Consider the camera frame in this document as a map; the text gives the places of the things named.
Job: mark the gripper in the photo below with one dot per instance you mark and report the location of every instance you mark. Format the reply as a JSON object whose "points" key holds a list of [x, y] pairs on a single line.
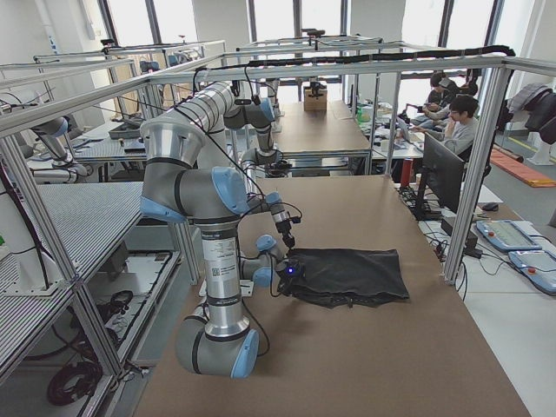
{"points": [[285, 229], [287, 279]]}

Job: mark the black t-shirt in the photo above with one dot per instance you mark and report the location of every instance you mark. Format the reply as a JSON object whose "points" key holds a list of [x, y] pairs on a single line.
{"points": [[344, 276]]}

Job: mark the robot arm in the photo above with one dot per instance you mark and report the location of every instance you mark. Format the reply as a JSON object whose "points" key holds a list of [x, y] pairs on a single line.
{"points": [[260, 114], [217, 338]]}

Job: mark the cardboard box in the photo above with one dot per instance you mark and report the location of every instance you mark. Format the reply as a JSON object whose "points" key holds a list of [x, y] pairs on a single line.
{"points": [[315, 97]]}

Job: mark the red water bottle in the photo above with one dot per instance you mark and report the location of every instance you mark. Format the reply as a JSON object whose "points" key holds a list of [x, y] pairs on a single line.
{"points": [[406, 172]]}

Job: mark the black huawei monitor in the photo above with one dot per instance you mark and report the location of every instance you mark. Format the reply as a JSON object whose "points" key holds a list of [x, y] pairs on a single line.
{"points": [[442, 172]]}

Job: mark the seated person in grey hoodie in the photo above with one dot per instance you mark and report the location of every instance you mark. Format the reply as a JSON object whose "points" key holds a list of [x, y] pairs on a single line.
{"points": [[462, 126]]}

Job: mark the background seated person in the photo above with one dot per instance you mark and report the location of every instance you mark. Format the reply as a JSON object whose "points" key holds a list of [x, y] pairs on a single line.
{"points": [[436, 107]]}

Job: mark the teach pendant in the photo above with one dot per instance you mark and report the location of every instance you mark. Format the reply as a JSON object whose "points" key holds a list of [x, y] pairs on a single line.
{"points": [[506, 236], [538, 266]]}

